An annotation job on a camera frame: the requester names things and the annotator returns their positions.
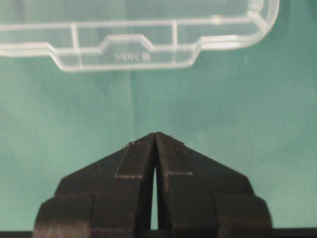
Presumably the clear plastic box lid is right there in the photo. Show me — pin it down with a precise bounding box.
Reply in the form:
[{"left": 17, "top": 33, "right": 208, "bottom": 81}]
[{"left": 0, "top": 0, "right": 281, "bottom": 72}]

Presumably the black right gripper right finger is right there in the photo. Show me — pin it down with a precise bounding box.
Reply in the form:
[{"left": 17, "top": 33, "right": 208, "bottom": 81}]
[{"left": 156, "top": 132, "right": 273, "bottom": 238}]

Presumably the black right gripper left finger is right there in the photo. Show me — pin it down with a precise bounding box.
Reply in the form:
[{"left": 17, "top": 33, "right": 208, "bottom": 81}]
[{"left": 33, "top": 133, "right": 156, "bottom": 238}]

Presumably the green table cloth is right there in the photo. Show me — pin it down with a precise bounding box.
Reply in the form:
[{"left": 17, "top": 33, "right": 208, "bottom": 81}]
[{"left": 0, "top": 0, "right": 317, "bottom": 231}]

